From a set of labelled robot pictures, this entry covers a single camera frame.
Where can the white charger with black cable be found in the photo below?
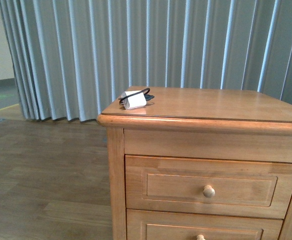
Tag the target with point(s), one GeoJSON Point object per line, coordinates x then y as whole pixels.
{"type": "Point", "coordinates": [135, 99]}

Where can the wooden top drawer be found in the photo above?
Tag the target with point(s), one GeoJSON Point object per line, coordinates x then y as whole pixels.
{"type": "Point", "coordinates": [208, 186]}

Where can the wooden drawer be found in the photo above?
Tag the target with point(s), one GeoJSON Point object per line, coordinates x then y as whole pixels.
{"type": "Point", "coordinates": [208, 186]}
{"type": "Point", "coordinates": [154, 225]}

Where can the wooden bottom drawer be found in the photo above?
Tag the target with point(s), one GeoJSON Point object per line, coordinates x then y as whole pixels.
{"type": "Point", "coordinates": [154, 225]}

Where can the wooden nightstand cabinet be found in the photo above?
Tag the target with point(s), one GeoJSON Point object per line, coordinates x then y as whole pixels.
{"type": "Point", "coordinates": [190, 123]}

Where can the grey pleated curtain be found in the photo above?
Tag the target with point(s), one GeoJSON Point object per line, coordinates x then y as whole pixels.
{"type": "Point", "coordinates": [72, 58]}

